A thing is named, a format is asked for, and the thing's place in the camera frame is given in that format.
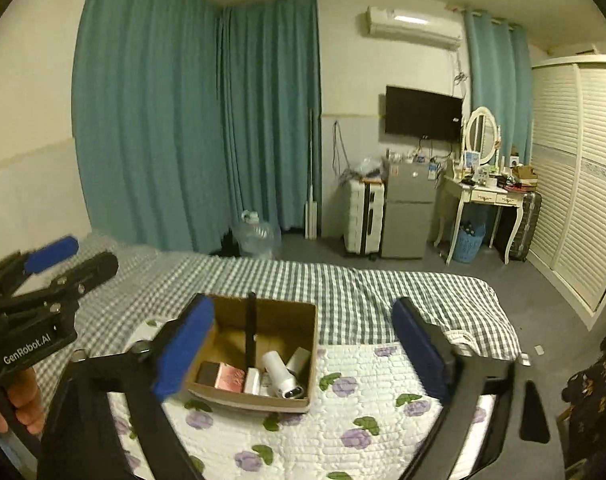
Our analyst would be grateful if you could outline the white dressing table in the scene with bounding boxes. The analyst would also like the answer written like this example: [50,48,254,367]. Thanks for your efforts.
[433,172,528,266]

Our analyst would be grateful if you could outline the cardboard box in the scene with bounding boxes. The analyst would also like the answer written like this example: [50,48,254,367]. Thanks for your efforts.
[184,295,318,414]

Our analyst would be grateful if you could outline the white suitcase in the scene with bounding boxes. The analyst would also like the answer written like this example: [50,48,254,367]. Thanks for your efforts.
[343,177,387,261]

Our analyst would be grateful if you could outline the white cylindrical charger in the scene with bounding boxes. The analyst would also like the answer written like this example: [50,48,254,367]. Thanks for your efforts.
[261,350,306,400]

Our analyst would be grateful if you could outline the blue basket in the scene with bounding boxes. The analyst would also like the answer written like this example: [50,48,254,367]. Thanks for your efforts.
[453,220,486,264]

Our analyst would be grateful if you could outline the small grey fridge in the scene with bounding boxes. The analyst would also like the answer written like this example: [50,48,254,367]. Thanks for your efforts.
[381,157,438,260]

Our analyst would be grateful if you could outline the dark floral cloth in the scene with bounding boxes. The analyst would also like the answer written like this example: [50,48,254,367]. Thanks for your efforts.
[563,331,606,466]

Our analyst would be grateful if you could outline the air conditioner cables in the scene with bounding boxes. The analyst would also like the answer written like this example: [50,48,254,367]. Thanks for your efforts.
[453,50,471,96]

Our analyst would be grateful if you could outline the wide teal curtain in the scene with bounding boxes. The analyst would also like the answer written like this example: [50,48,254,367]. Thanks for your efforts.
[72,0,225,253]

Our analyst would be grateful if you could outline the checked bed sheet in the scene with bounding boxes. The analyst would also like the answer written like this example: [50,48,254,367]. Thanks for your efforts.
[33,232,522,411]

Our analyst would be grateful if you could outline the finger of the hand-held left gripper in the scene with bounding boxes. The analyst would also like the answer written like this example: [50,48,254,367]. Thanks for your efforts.
[0,235,80,307]
[0,251,120,317]

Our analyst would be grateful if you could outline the dark suitcase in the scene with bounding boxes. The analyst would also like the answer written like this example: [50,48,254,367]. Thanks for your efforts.
[494,190,542,262]

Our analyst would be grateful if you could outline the narrow teal curtain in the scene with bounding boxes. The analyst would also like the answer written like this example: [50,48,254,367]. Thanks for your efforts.
[463,7,534,166]

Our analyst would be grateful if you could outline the white louvered wardrobe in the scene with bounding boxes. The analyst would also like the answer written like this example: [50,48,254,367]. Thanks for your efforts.
[525,52,606,331]

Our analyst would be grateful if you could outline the black wall television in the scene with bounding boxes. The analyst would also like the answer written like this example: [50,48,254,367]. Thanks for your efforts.
[384,85,464,142]

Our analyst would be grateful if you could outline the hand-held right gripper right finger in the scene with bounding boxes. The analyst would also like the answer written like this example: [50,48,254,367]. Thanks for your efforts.
[392,296,568,480]

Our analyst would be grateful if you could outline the person's left hand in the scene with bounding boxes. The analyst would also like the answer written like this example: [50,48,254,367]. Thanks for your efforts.
[0,367,46,434]

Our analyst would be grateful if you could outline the white air conditioner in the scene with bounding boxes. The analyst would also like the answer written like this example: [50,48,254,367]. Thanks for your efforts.
[367,5,462,51]

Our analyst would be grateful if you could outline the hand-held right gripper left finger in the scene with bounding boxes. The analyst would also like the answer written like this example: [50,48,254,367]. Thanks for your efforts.
[36,294,217,480]

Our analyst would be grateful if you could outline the black remote control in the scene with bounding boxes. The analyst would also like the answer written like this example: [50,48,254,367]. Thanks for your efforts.
[246,291,258,367]

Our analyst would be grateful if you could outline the quilted floral mat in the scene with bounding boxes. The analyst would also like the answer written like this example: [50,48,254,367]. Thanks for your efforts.
[106,318,498,480]

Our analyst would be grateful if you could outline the hanging wall cable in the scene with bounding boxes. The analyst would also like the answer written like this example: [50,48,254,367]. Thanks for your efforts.
[330,120,351,178]

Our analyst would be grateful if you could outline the oval white mirror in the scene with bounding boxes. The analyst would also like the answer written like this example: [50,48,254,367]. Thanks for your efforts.
[462,106,504,167]

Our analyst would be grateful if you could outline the white cube charger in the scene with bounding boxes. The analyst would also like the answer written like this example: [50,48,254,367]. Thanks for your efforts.
[285,346,312,375]

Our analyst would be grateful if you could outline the clear water jug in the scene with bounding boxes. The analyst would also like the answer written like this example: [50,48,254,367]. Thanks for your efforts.
[233,210,282,261]

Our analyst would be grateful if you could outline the teal corner curtain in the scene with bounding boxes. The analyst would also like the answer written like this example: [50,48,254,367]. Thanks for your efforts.
[218,0,324,241]

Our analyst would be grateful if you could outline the clear plastic bag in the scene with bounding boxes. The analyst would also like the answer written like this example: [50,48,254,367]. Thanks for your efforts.
[350,157,386,181]

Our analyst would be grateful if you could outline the black bag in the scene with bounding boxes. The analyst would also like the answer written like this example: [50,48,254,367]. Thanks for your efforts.
[210,230,240,257]

